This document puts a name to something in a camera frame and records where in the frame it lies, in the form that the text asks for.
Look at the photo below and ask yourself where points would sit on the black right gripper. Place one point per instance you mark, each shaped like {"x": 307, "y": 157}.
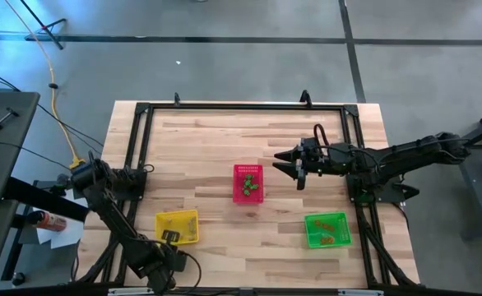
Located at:
{"x": 301, "y": 181}

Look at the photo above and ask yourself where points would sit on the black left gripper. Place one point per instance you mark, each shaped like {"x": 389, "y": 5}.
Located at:
{"x": 173, "y": 257}

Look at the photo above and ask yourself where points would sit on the white skull toy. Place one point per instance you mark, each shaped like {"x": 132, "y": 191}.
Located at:
{"x": 192, "y": 235}
{"x": 192, "y": 222}

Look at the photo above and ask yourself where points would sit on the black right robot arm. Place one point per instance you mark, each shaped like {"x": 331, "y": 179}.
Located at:
{"x": 409, "y": 150}

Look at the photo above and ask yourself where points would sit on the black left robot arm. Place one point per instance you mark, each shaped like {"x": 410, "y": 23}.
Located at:
{"x": 113, "y": 214}

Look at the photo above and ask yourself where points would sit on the yellow plastic basket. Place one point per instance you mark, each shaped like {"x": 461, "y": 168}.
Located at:
{"x": 177, "y": 218}

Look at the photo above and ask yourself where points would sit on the red plastic basket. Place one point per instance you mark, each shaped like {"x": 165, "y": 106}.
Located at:
{"x": 237, "y": 199}

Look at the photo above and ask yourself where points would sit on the green plastic basket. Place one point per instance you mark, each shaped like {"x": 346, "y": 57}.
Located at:
{"x": 339, "y": 238}

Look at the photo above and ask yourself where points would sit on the white paper sheets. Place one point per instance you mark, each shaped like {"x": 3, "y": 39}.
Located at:
{"x": 66, "y": 238}

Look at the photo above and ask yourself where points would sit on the orange bottle black cap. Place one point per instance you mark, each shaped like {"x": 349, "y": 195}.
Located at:
{"x": 52, "y": 222}

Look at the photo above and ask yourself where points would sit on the black desk beam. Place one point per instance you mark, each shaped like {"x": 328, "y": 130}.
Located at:
{"x": 39, "y": 197}

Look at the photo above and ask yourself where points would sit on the black round knob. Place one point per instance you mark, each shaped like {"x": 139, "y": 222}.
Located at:
{"x": 18, "y": 279}

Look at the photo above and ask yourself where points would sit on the grey side desk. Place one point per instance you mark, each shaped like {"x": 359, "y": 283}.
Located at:
{"x": 6, "y": 156}

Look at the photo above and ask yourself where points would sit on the black floor tripod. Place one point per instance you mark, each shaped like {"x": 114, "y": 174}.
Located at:
{"x": 45, "y": 29}

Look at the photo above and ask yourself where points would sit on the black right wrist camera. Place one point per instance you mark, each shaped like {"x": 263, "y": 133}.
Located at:
{"x": 310, "y": 144}

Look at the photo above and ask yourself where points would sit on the white metal bracket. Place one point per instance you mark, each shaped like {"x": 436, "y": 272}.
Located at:
{"x": 130, "y": 291}
{"x": 360, "y": 292}

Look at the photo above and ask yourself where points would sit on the black aluminium table frame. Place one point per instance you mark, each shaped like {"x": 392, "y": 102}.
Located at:
{"x": 245, "y": 106}

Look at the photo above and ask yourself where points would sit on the dark grey desk frame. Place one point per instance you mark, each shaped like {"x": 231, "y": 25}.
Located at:
{"x": 475, "y": 189}

